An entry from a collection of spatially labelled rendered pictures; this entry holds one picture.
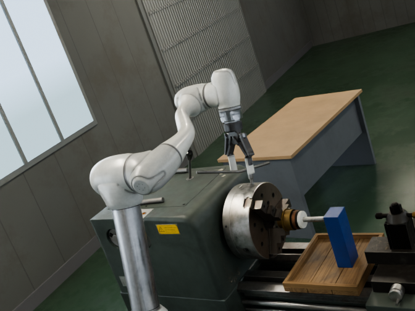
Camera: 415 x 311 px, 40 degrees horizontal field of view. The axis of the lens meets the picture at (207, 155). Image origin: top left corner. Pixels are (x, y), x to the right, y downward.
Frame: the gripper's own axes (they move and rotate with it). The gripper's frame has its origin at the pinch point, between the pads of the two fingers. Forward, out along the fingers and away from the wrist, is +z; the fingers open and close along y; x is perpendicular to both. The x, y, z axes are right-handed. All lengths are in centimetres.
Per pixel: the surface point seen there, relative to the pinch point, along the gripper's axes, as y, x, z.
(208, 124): -454, 216, 19
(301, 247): -1.8, 22.2, 40.6
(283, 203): 2.7, 14.5, 18.2
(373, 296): 56, 9, 43
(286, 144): -152, 126, 21
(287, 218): 15.3, 7.2, 20.7
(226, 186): -10.5, -3.2, 6.9
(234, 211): 4.2, -9.4, 14.1
